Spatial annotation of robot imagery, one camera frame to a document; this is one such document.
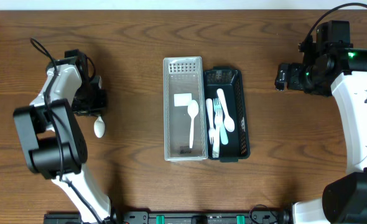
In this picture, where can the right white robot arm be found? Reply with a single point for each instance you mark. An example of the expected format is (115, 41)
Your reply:
(331, 66)

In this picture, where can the white plastic fork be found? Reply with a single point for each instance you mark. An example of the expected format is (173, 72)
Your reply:
(211, 130)

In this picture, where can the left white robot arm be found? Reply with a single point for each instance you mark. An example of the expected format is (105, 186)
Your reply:
(52, 141)

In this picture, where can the cream plastic spoon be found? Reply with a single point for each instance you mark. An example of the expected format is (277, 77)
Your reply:
(228, 121)

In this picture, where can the clear plastic basket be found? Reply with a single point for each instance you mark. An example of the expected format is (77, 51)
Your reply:
(184, 75)

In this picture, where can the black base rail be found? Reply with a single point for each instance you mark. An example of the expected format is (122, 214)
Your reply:
(255, 216)

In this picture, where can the white plastic spoon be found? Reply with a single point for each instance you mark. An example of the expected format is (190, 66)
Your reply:
(192, 110)

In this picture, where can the white label sticker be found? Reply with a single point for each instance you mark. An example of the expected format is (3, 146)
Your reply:
(182, 99)

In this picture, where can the small white spoon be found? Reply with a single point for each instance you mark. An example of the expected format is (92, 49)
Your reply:
(99, 127)

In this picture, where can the pale green plastic fork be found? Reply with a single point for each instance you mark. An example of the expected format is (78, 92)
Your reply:
(223, 133)

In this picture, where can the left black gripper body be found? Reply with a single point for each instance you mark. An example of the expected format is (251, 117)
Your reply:
(93, 104)

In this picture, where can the dark green plastic basket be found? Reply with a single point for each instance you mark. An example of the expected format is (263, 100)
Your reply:
(230, 81)

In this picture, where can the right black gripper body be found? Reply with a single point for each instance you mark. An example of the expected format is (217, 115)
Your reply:
(283, 76)

